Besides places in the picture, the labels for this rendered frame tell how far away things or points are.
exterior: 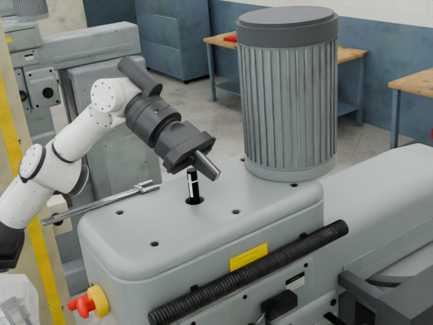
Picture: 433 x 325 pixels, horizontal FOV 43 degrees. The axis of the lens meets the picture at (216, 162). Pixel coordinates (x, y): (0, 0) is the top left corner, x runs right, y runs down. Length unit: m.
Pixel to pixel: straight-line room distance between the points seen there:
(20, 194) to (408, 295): 0.84
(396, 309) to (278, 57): 0.51
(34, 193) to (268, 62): 0.60
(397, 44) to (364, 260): 4.89
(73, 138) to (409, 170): 0.84
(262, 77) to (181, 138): 0.19
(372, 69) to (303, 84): 5.35
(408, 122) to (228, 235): 5.32
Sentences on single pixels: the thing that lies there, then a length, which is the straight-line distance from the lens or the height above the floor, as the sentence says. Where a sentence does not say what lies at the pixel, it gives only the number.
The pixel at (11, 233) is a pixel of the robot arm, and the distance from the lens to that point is 1.37.
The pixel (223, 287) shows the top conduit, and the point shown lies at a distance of 0.99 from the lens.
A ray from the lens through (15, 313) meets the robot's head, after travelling 1.28.
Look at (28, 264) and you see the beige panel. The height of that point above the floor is 0.84.
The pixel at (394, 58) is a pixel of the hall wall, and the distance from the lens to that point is 6.16.
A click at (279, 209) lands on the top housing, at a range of 1.05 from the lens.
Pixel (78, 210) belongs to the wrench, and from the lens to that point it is 1.10.
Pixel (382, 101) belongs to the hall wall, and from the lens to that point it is 6.39.
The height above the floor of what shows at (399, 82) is 0.88.
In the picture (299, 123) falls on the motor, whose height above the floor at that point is 2.02.
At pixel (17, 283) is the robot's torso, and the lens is 1.40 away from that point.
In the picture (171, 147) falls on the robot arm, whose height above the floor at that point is 2.02.
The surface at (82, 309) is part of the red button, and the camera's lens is 1.05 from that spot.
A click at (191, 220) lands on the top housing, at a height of 1.89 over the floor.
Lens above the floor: 2.40
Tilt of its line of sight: 25 degrees down
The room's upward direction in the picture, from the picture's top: 5 degrees counter-clockwise
